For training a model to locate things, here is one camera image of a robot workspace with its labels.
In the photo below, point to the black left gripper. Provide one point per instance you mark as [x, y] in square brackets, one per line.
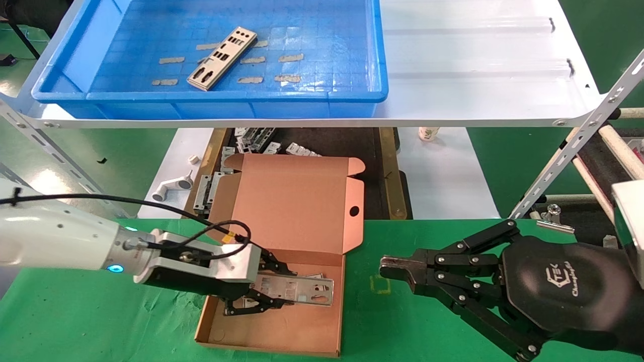
[191, 286]

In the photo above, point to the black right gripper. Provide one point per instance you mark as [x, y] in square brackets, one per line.
[568, 291]

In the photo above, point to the metal IO shield plate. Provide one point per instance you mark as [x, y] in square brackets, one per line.
[314, 276]
[221, 59]
[302, 296]

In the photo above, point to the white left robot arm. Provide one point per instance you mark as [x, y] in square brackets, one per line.
[50, 236]

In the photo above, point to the brown cardboard box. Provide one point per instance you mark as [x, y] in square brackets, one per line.
[297, 201]

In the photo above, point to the blue plastic tray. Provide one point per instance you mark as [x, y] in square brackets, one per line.
[327, 30]

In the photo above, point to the small black box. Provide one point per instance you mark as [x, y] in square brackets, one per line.
[6, 60]

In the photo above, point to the silver binder clip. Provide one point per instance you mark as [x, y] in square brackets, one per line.
[553, 210]

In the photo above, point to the white pipe fitting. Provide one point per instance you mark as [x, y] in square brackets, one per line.
[171, 188]

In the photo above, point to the white round rod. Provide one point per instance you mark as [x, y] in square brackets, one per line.
[621, 151]
[631, 113]
[578, 198]
[591, 186]

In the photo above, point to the white paper cup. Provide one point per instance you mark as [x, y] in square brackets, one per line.
[428, 133]

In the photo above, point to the green table cloth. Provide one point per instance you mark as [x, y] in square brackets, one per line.
[100, 322]

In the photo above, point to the white metal shelf board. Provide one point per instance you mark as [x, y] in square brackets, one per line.
[478, 75]

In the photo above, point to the grey tape patch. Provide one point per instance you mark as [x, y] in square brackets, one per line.
[166, 82]
[287, 78]
[206, 47]
[171, 60]

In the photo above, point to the grey slotted angle beam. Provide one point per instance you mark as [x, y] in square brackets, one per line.
[7, 173]

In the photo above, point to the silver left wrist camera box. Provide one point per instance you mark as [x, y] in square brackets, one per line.
[231, 266]

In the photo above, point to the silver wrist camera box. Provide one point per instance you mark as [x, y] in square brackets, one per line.
[631, 226]
[231, 266]

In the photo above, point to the small metal bracket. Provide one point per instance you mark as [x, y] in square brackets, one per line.
[271, 148]
[201, 193]
[217, 183]
[261, 137]
[241, 138]
[300, 149]
[226, 157]

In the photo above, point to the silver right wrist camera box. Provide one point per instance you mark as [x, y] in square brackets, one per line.
[631, 226]

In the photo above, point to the grey slotted angle post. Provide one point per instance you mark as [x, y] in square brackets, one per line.
[578, 138]
[75, 173]

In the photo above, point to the black stand frame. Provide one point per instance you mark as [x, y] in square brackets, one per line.
[30, 10]

